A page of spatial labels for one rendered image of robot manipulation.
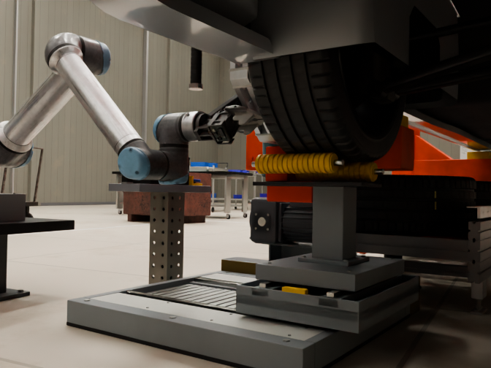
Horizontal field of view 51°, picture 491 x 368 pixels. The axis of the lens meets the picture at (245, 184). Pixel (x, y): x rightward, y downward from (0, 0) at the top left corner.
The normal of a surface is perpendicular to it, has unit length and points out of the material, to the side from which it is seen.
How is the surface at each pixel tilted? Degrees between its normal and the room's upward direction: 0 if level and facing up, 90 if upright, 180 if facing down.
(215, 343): 90
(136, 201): 90
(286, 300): 90
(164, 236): 90
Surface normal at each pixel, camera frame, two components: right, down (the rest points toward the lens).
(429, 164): -0.56, -0.02
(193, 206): 0.75, 0.00
